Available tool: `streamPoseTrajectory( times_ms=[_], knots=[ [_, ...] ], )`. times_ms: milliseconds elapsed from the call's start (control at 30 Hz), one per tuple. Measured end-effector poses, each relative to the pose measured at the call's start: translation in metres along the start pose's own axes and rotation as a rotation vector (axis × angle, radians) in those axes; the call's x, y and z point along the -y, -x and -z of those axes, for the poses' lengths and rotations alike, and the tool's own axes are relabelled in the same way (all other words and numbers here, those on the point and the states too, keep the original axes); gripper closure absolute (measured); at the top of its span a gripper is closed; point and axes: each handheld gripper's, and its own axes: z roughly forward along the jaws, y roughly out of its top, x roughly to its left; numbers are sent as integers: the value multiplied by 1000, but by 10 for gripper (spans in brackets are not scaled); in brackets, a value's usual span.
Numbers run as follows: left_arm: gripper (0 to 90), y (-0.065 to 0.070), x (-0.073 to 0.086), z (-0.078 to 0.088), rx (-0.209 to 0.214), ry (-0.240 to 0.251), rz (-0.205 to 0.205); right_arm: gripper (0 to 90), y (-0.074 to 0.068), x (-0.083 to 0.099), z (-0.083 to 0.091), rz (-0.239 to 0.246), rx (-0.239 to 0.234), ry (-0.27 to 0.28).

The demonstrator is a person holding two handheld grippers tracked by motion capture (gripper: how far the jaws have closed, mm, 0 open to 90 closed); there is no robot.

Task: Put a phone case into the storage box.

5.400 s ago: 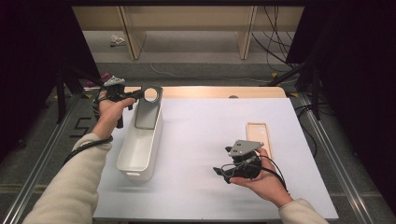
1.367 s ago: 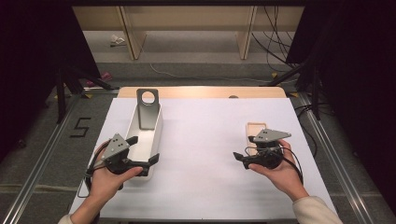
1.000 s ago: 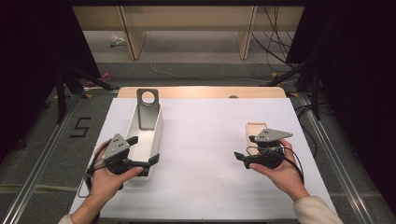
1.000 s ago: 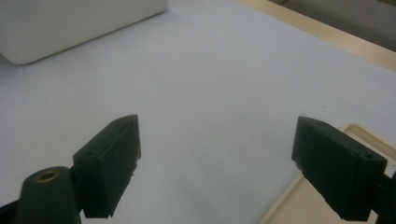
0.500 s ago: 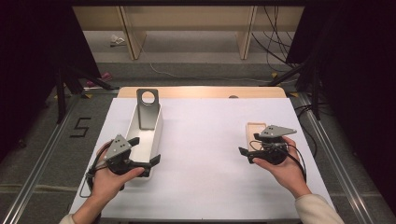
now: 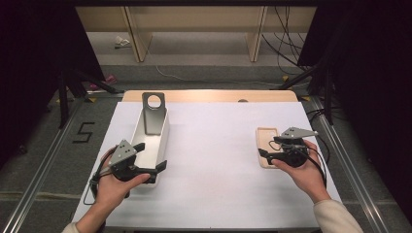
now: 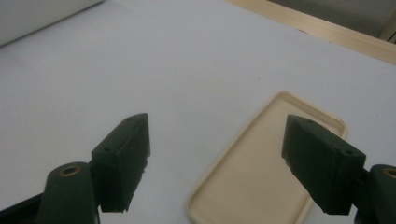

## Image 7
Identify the white storage box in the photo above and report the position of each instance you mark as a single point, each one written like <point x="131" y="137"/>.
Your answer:
<point x="31" y="18"/>

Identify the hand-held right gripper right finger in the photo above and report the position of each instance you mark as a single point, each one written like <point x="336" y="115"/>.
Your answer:
<point x="323" y="168"/>

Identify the cream phone case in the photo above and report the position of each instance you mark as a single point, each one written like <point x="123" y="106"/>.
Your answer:
<point x="249" y="180"/>

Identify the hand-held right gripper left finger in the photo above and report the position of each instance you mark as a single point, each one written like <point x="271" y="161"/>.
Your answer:
<point x="120" y="168"/>

